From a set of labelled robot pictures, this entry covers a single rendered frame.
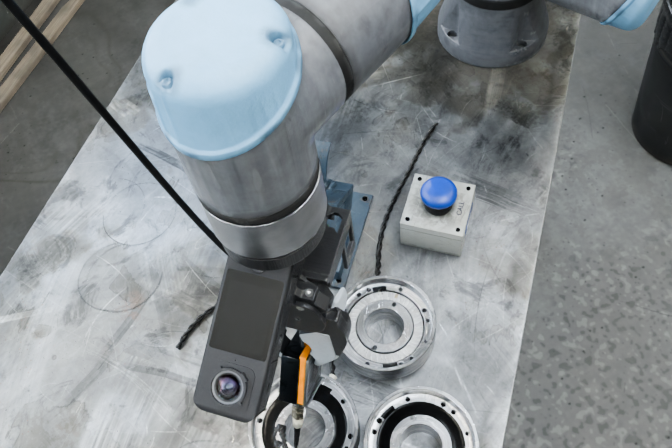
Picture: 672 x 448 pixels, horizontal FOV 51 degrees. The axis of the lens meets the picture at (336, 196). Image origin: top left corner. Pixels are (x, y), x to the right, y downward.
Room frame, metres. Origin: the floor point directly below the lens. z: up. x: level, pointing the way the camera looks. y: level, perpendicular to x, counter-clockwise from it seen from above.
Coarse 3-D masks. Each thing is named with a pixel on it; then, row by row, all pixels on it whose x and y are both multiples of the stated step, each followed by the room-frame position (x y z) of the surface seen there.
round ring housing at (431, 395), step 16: (384, 400) 0.22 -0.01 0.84; (400, 400) 0.22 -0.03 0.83; (416, 400) 0.22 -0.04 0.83; (432, 400) 0.21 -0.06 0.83; (448, 400) 0.21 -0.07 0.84; (416, 416) 0.20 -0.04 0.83; (464, 416) 0.19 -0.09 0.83; (368, 432) 0.19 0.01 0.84; (400, 432) 0.19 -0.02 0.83; (416, 432) 0.19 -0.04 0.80; (432, 432) 0.19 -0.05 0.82; (464, 432) 0.18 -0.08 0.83
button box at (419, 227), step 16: (416, 176) 0.46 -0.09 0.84; (416, 192) 0.44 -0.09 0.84; (464, 192) 0.43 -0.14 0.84; (416, 208) 0.42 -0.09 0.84; (448, 208) 0.41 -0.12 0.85; (464, 208) 0.41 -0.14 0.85; (400, 224) 0.41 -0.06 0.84; (416, 224) 0.40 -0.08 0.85; (432, 224) 0.40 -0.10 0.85; (448, 224) 0.39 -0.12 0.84; (464, 224) 0.39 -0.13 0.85; (416, 240) 0.40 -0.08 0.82; (432, 240) 0.39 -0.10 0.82; (448, 240) 0.38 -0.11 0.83; (464, 240) 0.39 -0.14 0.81
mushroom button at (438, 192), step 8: (424, 184) 0.43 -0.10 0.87; (432, 184) 0.43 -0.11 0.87; (440, 184) 0.43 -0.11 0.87; (448, 184) 0.43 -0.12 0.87; (424, 192) 0.42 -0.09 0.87; (432, 192) 0.42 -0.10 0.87; (440, 192) 0.42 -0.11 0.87; (448, 192) 0.42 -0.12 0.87; (456, 192) 0.42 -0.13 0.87; (424, 200) 0.41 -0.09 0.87; (432, 200) 0.41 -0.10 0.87; (440, 200) 0.41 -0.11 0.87; (448, 200) 0.41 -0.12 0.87; (432, 208) 0.41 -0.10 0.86; (440, 208) 0.40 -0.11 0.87
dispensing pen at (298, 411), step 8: (296, 336) 0.25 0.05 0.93; (288, 344) 0.24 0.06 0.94; (296, 344) 0.24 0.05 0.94; (304, 344) 0.24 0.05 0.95; (288, 352) 0.23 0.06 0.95; (296, 352) 0.23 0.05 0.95; (288, 360) 0.23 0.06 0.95; (296, 360) 0.23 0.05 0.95; (288, 368) 0.22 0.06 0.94; (296, 368) 0.22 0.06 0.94; (280, 376) 0.22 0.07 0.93; (288, 376) 0.22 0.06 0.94; (296, 376) 0.22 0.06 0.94; (280, 384) 0.22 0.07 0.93; (288, 384) 0.21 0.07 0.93; (296, 384) 0.21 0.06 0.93; (280, 392) 0.21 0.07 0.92; (288, 392) 0.21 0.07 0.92; (296, 392) 0.21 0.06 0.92; (280, 400) 0.21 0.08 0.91; (288, 400) 0.21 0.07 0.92; (296, 400) 0.20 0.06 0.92; (296, 408) 0.21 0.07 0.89; (304, 408) 0.21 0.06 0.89; (296, 416) 0.20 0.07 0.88; (304, 416) 0.20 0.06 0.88; (296, 424) 0.20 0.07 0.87; (296, 432) 0.19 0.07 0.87; (296, 440) 0.19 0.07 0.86
